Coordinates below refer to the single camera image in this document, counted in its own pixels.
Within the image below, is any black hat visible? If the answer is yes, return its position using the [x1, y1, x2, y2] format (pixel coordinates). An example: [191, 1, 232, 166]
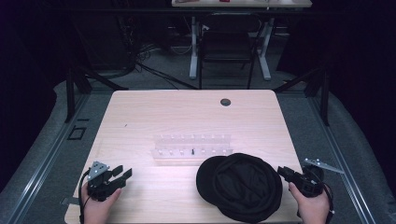
[195, 152, 284, 224]

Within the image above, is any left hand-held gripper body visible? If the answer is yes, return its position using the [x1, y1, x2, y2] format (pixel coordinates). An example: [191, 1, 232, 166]
[86, 161, 127, 203]

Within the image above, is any white-legged desk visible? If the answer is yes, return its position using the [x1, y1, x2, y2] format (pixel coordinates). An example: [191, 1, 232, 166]
[171, 0, 313, 82]

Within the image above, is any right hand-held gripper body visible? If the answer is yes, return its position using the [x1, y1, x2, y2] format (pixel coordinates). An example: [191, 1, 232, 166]
[290, 158, 346, 199]

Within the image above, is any clear acrylic peg rack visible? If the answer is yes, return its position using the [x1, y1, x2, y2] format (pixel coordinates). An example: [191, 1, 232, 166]
[150, 133, 234, 167]

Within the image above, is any black metal stand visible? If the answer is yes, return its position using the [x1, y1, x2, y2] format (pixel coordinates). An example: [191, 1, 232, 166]
[273, 66, 331, 127]
[64, 40, 129, 123]

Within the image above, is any black chair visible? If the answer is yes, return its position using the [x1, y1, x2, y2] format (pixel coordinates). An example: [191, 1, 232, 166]
[198, 12, 263, 91]

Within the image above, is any person's right hand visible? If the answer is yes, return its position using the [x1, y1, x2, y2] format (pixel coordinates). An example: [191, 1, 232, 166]
[288, 181, 332, 224]

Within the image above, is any person's left hand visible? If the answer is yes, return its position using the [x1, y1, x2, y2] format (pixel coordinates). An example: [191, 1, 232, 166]
[80, 182, 123, 224]

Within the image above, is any black cable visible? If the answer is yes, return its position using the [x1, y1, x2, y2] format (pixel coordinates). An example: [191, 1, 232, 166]
[322, 183, 336, 224]
[78, 169, 92, 224]

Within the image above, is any bundle of floor cables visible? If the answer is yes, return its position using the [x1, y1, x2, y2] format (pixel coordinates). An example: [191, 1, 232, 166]
[118, 15, 200, 91]

